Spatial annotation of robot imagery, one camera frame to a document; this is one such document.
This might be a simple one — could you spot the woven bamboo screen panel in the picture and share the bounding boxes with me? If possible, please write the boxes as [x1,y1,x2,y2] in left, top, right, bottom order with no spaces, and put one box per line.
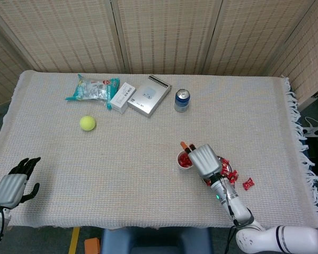
[0,0,125,74]
[0,15,26,109]
[267,0,318,111]
[204,0,316,77]
[111,0,223,76]

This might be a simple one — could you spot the blue drink can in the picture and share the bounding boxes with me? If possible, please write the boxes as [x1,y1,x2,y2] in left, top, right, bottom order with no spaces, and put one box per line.
[174,88,191,113]

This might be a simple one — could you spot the grey spiral notebook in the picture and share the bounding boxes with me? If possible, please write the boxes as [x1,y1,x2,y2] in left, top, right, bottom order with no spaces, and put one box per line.
[127,75,172,119]

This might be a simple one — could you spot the orange block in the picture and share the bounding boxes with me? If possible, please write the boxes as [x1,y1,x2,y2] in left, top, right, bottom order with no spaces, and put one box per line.
[84,237,101,254]

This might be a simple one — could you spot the teal and silver snack bag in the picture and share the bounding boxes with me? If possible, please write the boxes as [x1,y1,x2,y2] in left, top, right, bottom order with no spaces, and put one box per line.
[65,73,120,111]

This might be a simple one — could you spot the yellow tennis ball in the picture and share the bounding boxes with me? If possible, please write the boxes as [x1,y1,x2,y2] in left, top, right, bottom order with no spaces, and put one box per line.
[79,115,97,132]

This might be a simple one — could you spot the small white cardboard box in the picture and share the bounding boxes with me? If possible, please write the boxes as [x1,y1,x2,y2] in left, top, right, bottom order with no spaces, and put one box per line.
[110,81,137,114]

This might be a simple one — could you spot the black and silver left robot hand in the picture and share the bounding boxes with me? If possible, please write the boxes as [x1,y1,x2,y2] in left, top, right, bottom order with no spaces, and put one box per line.
[0,157,42,208]

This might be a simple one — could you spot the red candy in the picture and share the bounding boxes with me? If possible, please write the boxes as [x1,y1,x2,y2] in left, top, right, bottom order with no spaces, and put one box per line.
[242,177,255,191]

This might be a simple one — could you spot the red chopped food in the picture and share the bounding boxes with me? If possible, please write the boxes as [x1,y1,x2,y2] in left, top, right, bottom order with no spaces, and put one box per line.
[179,153,193,168]

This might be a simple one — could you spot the white paper cup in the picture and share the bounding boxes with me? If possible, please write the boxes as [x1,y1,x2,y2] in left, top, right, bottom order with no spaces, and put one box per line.
[176,150,196,170]

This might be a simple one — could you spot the white clamp with cable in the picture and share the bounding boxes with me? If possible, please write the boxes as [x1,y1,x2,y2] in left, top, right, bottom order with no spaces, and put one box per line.
[302,116,318,138]

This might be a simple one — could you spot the silver right hand, orange fingertips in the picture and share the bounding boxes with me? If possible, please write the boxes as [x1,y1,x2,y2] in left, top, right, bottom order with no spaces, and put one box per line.
[179,141,223,180]

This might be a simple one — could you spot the beige woven fringed tablecloth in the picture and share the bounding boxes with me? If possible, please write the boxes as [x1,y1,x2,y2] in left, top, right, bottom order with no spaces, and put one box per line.
[0,69,318,233]

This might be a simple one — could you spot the metal bowl of red candies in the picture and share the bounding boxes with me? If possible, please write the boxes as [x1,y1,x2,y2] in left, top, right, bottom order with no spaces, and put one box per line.
[205,157,241,187]

